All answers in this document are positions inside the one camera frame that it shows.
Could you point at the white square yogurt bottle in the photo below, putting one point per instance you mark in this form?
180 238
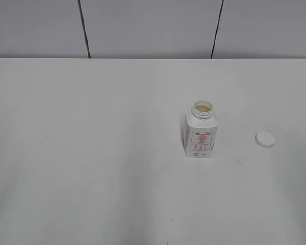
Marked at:
200 130

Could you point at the white ribbed bottle cap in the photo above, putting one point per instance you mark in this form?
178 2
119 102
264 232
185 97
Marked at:
265 139

